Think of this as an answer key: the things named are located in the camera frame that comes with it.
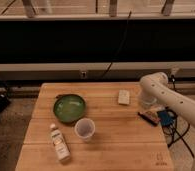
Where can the white plastic bottle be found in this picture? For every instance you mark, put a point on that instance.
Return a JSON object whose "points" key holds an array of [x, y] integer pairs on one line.
{"points": [[59, 143]]}

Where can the blue device on floor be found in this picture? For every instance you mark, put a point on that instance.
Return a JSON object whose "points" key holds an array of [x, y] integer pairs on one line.
{"points": [[166, 117]]}

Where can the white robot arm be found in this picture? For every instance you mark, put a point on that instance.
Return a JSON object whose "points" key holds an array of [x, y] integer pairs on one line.
{"points": [[154, 89]]}

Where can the translucent plastic cup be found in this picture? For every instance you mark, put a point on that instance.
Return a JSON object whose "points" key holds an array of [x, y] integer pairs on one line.
{"points": [[85, 129]]}

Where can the green ceramic bowl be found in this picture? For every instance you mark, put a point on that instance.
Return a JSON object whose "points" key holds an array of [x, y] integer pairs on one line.
{"points": [[69, 108]]}

